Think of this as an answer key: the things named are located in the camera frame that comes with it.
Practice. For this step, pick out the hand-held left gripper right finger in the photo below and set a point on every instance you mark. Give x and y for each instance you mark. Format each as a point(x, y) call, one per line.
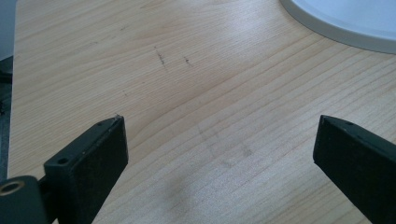
point(358, 165)

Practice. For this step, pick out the white round plate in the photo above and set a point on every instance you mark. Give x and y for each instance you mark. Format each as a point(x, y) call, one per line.
point(351, 18)

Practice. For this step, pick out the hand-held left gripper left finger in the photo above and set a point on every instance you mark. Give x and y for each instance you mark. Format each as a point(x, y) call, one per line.
point(84, 171)

